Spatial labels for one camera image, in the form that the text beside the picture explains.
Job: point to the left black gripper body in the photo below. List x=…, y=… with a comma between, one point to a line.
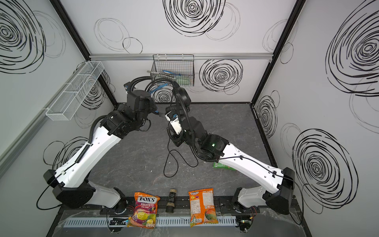
x=152, y=105

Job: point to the black blue headphones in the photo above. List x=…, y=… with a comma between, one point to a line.
x=163, y=90

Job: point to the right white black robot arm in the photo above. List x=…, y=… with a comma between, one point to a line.
x=276, y=186

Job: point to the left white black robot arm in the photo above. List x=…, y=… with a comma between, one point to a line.
x=70, y=183

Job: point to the green snack bag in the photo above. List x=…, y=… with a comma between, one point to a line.
x=221, y=166

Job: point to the small dark bottle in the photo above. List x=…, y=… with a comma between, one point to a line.
x=171, y=201

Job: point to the orange snack bag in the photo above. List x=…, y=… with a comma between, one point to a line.
x=202, y=208

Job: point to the Fox's fruits candy bag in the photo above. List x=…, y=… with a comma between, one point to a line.
x=145, y=211

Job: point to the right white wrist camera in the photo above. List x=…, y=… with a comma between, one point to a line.
x=174, y=121

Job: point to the black wire wall basket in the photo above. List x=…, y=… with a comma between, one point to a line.
x=178, y=67

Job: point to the white wire wall shelf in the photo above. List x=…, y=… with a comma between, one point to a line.
x=75, y=91

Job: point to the white slotted cable duct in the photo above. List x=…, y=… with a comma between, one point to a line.
x=104, y=222

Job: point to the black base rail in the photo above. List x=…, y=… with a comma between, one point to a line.
x=223, y=205

